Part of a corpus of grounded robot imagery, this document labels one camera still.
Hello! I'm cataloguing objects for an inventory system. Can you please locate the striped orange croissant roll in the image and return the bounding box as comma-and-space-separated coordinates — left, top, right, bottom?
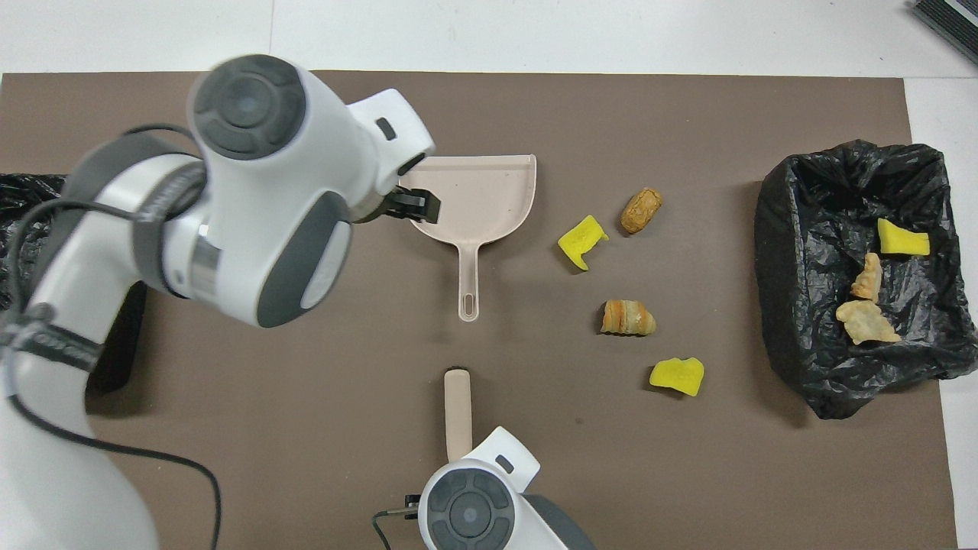
601, 299, 657, 337

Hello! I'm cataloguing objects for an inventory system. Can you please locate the dark ribbed object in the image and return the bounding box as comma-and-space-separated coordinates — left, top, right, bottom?
911, 0, 978, 66

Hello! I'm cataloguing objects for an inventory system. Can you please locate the black bag lined bin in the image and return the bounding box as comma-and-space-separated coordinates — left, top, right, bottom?
754, 140, 978, 420
0, 174, 150, 398

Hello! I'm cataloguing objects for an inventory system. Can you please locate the pale torn bread piece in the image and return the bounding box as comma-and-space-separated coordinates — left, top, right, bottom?
850, 252, 884, 300

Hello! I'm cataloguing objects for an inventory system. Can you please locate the yellow sponge with green back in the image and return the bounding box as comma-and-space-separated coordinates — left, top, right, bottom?
649, 357, 705, 397

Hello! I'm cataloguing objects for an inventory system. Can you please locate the brown bread roll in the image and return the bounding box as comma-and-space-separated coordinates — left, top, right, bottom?
620, 188, 663, 235

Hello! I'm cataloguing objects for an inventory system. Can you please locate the small yellow sponge chunk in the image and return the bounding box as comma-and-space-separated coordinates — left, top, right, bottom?
877, 218, 931, 256

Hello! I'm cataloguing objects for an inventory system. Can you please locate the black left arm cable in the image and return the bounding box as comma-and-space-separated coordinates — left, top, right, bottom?
0, 125, 222, 550

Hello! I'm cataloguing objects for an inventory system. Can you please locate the notched yellow sponge piece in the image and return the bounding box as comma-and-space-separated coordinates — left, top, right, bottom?
558, 215, 610, 271

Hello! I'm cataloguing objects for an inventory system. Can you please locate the brown paper table mat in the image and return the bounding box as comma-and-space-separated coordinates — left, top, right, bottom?
0, 71, 960, 550

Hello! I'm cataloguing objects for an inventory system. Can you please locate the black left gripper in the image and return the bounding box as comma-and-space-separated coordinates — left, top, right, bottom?
373, 186, 442, 225

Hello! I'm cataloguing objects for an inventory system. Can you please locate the beige hand brush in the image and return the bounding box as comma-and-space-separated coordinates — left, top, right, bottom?
444, 367, 473, 463

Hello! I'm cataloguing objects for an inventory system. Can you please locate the striped orange bread slice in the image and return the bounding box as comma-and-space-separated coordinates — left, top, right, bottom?
836, 299, 903, 345

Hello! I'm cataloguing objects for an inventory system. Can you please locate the beige plastic dustpan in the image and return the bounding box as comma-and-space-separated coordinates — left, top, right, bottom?
397, 154, 537, 322

